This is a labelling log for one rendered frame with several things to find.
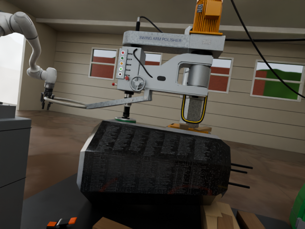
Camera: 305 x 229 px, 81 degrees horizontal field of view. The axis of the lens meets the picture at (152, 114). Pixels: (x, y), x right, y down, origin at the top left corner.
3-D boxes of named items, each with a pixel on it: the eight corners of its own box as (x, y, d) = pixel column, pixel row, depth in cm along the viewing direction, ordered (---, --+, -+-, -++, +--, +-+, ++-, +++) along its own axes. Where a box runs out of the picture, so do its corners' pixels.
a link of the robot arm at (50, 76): (57, 84, 193) (46, 81, 193) (60, 69, 192) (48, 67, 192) (51, 82, 183) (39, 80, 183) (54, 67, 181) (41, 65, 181)
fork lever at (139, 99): (153, 100, 187) (152, 96, 187) (149, 99, 168) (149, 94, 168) (92, 109, 199) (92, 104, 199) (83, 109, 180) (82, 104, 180)
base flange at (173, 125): (172, 125, 266) (172, 122, 266) (205, 131, 255) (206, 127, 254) (167, 128, 219) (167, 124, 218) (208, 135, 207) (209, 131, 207)
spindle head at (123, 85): (155, 98, 188) (161, 56, 186) (151, 97, 167) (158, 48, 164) (123, 94, 194) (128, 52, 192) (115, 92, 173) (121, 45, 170)
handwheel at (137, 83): (146, 93, 172) (148, 77, 171) (144, 92, 162) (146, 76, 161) (131, 91, 174) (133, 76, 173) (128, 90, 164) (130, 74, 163)
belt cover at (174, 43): (217, 62, 178) (219, 46, 177) (222, 55, 153) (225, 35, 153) (126, 54, 194) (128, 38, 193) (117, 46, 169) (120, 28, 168)
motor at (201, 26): (216, 46, 179) (222, 5, 177) (223, 33, 149) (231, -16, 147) (188, 43, 184) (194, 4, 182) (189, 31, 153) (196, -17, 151)
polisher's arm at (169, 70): (203, 108, 179) (210, 59, 177) (205, 108, 157) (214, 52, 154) (133, 98, 192) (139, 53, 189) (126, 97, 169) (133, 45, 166)
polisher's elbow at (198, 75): (186, 87, 181) (189, 68, 180) (205, 90, 178) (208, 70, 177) (186, 85, 163) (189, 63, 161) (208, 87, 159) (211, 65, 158)
